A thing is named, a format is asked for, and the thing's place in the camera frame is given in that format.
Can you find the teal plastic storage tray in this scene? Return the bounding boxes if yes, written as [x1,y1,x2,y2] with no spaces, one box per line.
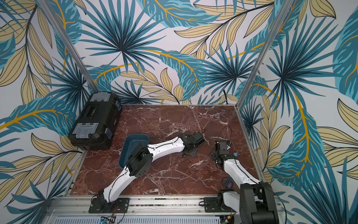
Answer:
[118,133,150,169]

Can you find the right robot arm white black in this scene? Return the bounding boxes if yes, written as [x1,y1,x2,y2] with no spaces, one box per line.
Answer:
[210,141,279,224]

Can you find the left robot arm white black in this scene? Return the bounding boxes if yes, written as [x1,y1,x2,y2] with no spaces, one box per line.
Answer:
[91,132,205,213]

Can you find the black plastic toolbox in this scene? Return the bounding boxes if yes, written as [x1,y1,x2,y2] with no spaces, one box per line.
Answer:
[68,92,122,151]

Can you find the scissors with blue handle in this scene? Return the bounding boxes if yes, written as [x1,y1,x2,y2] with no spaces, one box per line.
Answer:
[222,176,234,189]

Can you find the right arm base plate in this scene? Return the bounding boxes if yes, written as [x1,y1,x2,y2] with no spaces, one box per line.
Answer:
[203,197,232,213]

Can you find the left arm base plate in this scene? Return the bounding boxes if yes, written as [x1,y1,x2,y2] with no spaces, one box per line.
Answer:
[88,198,130,214]

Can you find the aluminium mounting rail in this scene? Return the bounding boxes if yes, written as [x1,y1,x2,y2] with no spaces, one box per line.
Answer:
[41,195,286,224]

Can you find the right aluminium frame post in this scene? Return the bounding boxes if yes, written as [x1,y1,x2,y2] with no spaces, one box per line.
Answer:
[236,1,293,111]

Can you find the aluminium frame post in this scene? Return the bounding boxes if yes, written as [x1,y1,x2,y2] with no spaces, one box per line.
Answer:
[236,1,293,111]
[37,0,98,93]

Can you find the left aluminium frame post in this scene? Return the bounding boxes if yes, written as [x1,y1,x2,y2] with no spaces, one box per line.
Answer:
[37,0,98,93]

